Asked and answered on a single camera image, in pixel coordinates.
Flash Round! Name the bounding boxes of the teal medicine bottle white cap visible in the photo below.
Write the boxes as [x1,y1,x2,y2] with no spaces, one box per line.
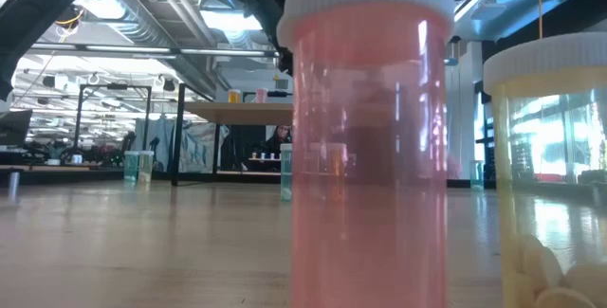
[280,143,293,203]
[469,159,485,191]
[123,151,140,184]

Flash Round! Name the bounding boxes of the orange medicine bottle white cap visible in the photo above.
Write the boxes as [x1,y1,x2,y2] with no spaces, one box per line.
[326,142,350,204]

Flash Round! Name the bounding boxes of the wooden shelf black metal legs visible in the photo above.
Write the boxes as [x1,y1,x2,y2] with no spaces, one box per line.
[171,82,294,188]

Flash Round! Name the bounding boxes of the green medicine bottle white cap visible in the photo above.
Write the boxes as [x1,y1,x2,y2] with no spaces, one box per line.
[138,150,156,185]

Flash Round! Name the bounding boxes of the person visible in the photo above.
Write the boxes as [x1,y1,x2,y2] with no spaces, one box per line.
[265,124,293,157]

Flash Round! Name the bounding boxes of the white patterned sheet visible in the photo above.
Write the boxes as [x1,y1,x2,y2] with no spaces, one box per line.
[134,117,230,174]

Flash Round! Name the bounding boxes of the black metal rack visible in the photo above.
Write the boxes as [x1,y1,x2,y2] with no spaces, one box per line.
[73,82,153,151]

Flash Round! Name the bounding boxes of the long ceiling light bar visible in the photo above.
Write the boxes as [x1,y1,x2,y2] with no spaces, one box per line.
[28,42,282,59]

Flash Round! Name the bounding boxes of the white round pill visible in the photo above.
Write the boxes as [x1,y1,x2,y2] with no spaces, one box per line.
[561,261,607,302]
[520,242,564,293]
[533,286,599,308]

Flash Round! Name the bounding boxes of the black monitor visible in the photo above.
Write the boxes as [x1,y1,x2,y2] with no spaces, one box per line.
[0,108,33,147]

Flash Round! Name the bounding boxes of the black ceiling device yellow cable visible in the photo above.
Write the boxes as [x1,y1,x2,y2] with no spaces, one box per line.
[55,4,86,28]

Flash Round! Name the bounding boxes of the silver metal post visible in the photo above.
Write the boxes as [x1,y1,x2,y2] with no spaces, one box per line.
[7,170,21,204]

